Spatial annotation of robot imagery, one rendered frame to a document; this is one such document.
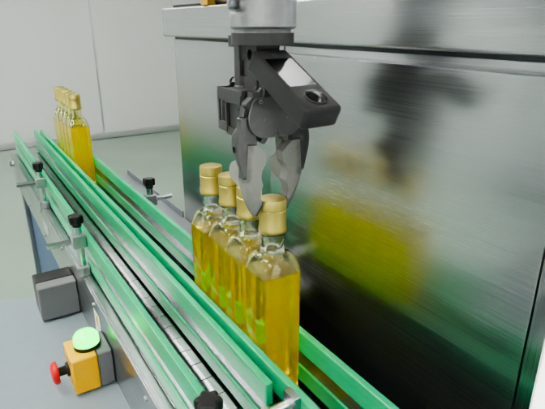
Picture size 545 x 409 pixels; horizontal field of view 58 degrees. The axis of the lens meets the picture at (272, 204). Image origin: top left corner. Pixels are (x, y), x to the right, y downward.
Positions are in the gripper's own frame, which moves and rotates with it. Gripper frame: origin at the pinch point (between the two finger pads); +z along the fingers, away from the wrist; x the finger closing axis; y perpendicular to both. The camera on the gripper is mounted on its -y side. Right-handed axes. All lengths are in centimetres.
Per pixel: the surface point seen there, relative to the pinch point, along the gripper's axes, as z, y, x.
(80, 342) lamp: 30.6, 30.0, 20.2
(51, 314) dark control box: 38, 56, 22
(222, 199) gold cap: 2.4, 11.1, 1.4
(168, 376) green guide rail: 23.8, 5.5, 13.2
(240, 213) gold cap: 2.5, 5.3, 1.7
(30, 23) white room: -22, 585, -51
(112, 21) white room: -24, 586, -141
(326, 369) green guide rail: 21.0, -7.6, -3.5
